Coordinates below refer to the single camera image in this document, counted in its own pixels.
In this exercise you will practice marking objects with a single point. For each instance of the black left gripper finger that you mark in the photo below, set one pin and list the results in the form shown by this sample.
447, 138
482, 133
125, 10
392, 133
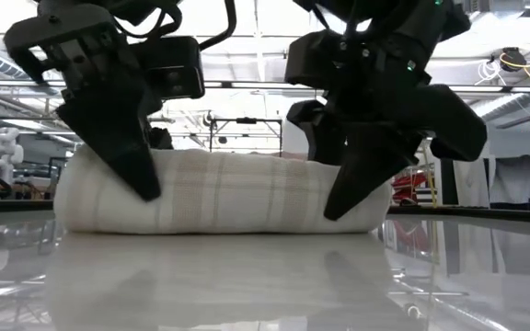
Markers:
161, 138
118, 133

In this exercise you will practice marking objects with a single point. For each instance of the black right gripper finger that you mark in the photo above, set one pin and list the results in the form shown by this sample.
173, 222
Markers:
371, 170
322, 133

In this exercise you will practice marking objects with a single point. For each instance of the cream plaid towel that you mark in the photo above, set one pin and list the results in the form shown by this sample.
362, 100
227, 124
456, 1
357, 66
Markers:
223, 193

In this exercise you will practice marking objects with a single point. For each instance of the white column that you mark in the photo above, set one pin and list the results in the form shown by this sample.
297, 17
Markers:
292, 144

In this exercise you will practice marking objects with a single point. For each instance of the red cart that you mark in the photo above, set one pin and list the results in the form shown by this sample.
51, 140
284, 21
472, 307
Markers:
407, 181

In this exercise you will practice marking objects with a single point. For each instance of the ceiling light strip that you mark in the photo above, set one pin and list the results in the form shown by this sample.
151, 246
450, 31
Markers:
246, 85

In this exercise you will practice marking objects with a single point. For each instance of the white hung cloth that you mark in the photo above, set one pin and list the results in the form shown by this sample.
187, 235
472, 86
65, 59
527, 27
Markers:
474, 179

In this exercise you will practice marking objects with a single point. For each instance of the white humanoid robot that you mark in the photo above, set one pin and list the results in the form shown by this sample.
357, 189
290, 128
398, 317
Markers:
5, 151

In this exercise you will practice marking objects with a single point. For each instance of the dark grey hung cloth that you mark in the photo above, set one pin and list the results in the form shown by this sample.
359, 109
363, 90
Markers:
518, 177

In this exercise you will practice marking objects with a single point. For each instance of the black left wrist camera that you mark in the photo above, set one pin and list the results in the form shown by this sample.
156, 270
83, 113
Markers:
173, 66

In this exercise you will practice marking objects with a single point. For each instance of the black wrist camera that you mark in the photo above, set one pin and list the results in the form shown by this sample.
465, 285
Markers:
311, 60
173, 66

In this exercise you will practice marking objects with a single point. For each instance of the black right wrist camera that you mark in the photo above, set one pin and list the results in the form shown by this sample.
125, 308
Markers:
311, 60

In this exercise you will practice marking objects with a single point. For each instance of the black overhead frame rig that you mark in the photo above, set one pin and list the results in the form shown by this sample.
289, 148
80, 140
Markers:
246, 121

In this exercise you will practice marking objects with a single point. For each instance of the black table frame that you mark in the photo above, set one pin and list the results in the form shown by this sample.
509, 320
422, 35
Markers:
476, 213

